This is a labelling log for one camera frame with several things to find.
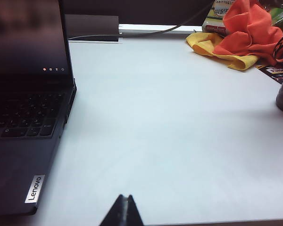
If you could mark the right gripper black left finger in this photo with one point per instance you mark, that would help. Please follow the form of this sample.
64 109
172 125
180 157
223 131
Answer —
116 216

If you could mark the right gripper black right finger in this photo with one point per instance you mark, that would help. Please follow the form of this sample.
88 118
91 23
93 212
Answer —
133 216

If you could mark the black Lenovo laptop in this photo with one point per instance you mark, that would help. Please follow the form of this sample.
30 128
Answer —
14 160

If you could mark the yellow cloth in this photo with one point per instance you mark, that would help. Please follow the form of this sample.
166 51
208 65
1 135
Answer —
202 44

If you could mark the dark printed leaflet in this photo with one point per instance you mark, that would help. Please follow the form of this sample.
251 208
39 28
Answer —
273 71

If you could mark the grey felt desk divider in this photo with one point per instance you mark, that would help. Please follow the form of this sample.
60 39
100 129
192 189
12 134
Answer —
132 11

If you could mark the orange cloth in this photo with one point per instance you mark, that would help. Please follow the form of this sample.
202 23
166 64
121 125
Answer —
250 35

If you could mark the white printed snack bag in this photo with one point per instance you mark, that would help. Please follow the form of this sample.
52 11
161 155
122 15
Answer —
217 11

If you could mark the green snack package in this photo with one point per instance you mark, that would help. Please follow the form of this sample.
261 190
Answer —
280 18

